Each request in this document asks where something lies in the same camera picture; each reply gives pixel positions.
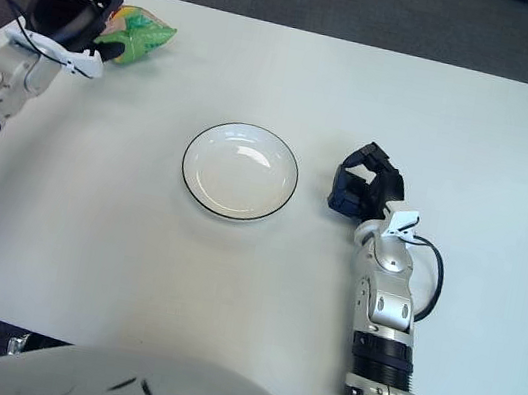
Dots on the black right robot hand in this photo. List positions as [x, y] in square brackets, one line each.
[382, 187]

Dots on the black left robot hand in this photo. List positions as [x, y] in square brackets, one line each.
[61, 14]

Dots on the green potato chips bag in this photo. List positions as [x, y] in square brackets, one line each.
[149, 36]

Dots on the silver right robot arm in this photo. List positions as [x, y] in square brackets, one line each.
[390, 305]

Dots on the white plate black rim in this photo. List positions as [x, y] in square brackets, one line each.
[240, 173]

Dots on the metal table foot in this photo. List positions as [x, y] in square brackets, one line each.
[16, 343]

